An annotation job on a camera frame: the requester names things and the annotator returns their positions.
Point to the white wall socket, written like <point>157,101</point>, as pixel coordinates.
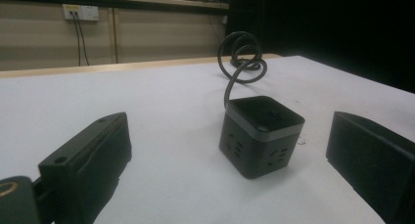
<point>81,12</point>

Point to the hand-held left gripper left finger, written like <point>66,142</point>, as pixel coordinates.
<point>88,158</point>

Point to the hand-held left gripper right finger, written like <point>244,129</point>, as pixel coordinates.
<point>372,155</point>

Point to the black cube power strip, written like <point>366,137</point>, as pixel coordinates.
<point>261,136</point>

